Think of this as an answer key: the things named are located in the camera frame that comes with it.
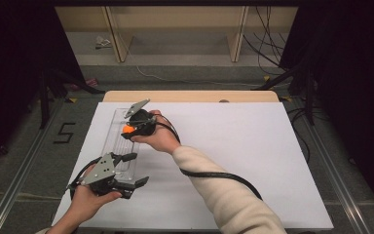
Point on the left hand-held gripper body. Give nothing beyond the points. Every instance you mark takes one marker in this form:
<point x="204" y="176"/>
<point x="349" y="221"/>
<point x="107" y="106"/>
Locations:
<point x="101" y="169"/>

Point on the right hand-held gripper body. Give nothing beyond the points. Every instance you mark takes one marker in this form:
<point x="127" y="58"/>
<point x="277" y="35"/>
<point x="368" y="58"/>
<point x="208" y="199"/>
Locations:
<point x="144" y="118"/>

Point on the orange ball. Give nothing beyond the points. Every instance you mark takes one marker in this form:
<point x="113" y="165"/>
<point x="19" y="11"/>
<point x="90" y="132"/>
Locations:
<point x="128" y="129"/>

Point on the clear plastic tray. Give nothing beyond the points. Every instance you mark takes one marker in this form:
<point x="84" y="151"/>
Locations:
<point x="120" y="149"/>

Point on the person's right hand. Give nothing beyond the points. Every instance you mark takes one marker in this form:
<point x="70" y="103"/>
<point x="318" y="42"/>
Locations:
<point x="160" y="138"/>

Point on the person's left hand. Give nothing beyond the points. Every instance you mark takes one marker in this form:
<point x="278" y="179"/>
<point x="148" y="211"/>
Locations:
<point x="89" y="203"/>

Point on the pink cloth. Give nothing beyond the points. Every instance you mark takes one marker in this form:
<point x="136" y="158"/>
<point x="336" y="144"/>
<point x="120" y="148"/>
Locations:
<point x="91" y="82"/>

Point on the yellow tape piece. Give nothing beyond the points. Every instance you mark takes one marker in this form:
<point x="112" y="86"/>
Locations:
<point x="286" y="98"/>
<point x="73" y="100"/>
<point x="267" y="78"/>

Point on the crumpled grey wrapper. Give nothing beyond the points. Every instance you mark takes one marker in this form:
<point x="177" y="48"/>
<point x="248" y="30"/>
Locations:
<point x="102" y="42"/>

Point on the black metal stand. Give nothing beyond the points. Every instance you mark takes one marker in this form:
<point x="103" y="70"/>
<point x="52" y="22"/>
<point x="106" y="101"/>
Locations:
<point x="309" y="97"/>
<point x="44" y="100"/>

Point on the beige wooden shelf unit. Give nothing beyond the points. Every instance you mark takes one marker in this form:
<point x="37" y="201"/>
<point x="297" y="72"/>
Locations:
<point x="175" y="19"/>

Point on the white table sheet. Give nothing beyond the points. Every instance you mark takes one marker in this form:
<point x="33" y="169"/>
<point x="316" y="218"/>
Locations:
<point x="272" y="162"/>

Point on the dark curtain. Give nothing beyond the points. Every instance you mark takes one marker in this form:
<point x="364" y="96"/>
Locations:
<point x="354" y="65"/>
<point x="13" y="48"/>

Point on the metal floor rail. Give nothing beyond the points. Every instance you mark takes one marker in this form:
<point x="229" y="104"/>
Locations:
<point x="19" y="182"/>
<point x="334" y="175"/>

